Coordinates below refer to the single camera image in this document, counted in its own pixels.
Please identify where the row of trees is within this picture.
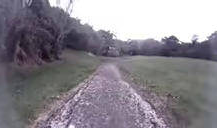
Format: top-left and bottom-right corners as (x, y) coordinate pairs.
(95, 29), (217, 62)

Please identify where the green grass slope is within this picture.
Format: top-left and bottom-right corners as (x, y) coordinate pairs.
(0, 49), (103, 128)

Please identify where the green grass field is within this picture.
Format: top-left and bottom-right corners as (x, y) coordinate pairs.
(112, 54), (217, 128)

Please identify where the grey gravel path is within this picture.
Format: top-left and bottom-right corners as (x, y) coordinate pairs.
(29, 62), (172, 128)

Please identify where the wood of tall dark trees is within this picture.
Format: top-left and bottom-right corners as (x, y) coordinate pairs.
(0, 0), (107, 66)

